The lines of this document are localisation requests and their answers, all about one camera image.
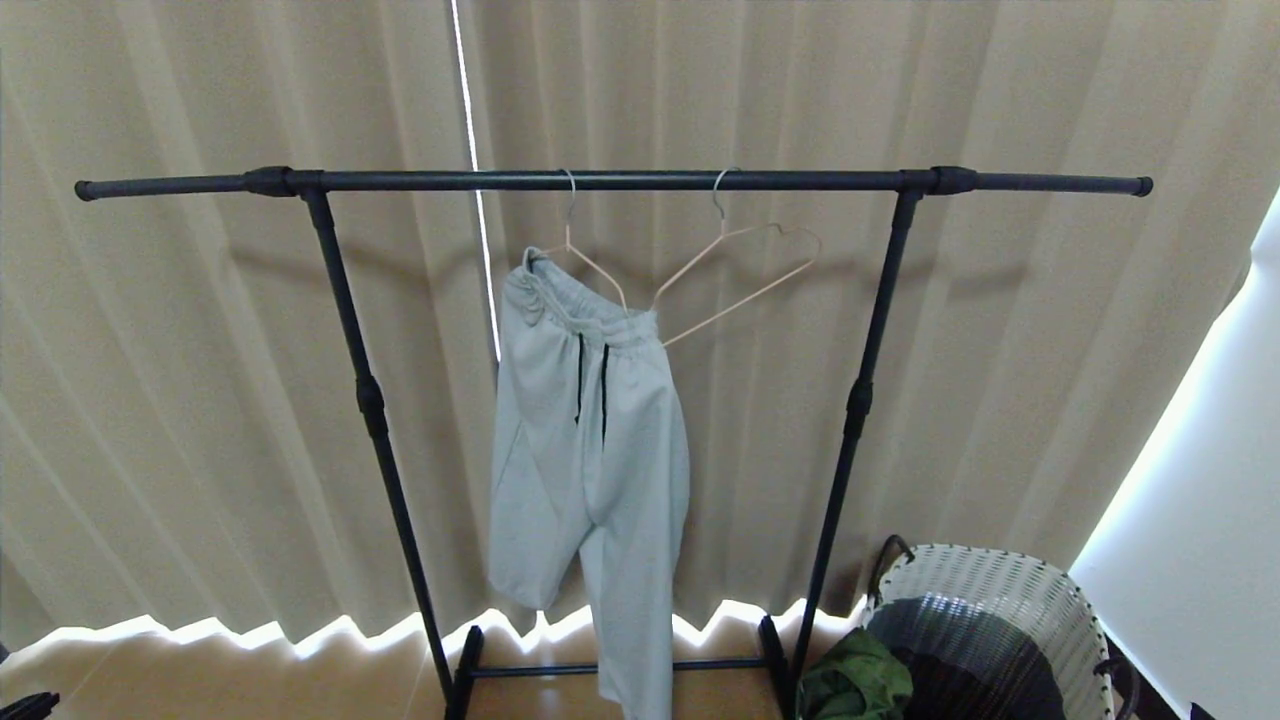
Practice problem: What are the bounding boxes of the pale grey shorts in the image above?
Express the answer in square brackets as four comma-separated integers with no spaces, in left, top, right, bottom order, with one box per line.
[487,247,691,720]

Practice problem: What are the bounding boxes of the pink clothes hanger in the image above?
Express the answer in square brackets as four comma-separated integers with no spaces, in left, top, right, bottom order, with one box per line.
[530,168,631,311]
[650,167,823,349]

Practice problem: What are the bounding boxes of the black clothes rack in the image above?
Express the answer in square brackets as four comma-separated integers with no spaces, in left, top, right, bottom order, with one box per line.
[75,165,1154,720]

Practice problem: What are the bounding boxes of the white laundry basket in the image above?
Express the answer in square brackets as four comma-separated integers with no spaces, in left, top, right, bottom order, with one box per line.
[865,535,1141,720]

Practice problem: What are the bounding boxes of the green garment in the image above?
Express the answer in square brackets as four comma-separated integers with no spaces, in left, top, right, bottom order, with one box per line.
[797,628,913,720]

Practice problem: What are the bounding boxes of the beige curtain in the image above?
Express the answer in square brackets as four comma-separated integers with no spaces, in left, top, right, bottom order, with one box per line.
[0,0,1280,661]

